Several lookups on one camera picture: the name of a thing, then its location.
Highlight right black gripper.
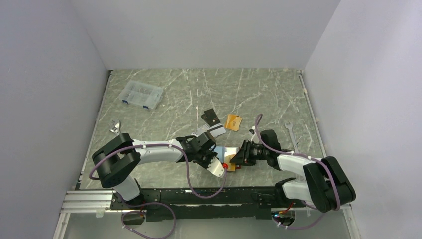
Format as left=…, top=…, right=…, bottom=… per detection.
left=230, top=140, right=269, bottom=166

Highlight single orange card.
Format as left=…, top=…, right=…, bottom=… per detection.
left=225, top=163, right=236, bottom=172

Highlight red leather wallet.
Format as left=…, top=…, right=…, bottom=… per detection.
left=214, top=146, right=241, bottom=170

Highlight white magnetic stripe card stack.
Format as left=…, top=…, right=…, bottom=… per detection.
left=193, top=123, right=226, bottom=137

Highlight black card holder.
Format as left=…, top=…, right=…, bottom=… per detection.
left=201, top=109, right=220, bottom=127

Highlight orange card stack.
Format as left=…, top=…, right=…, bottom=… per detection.
left=224, top=114, right=242, bottom=131

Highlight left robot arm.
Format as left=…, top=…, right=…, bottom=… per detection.
left=89, top=132, right=225, bottom=209

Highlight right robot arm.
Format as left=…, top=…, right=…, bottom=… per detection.
left=230, top=129, right=356, bottom=213

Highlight clear plastic organizer box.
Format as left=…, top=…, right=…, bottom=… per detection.
left=118, top=80, right=164, bottom=109

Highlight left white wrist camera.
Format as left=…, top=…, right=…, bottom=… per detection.
left=206, top=157, right=225, bottom=178

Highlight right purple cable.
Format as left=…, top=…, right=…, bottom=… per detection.
left=254, top=114, right=342, bottom=231

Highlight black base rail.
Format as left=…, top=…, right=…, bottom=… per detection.
left=110, top=186, right=304, bottom=222

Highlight aluminium frame rail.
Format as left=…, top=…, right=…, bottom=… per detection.
left=54, top=190, right=361, bottom=239

